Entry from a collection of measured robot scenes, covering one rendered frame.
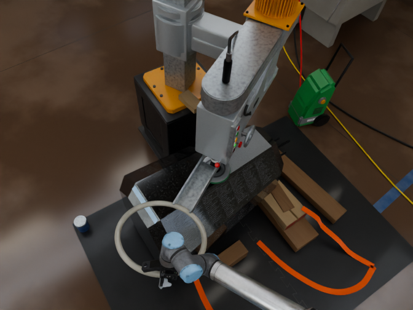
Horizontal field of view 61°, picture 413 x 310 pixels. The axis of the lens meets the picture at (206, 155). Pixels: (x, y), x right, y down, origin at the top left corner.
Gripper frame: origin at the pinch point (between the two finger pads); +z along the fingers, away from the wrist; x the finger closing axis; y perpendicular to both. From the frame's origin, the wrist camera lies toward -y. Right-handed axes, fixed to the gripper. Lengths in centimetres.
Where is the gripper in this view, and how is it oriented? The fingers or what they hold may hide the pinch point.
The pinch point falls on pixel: (160, 282)
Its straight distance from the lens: 188.2
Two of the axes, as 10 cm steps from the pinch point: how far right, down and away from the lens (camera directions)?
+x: -0.7, -6.6, 7.5
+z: -1.9, 7.5, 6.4
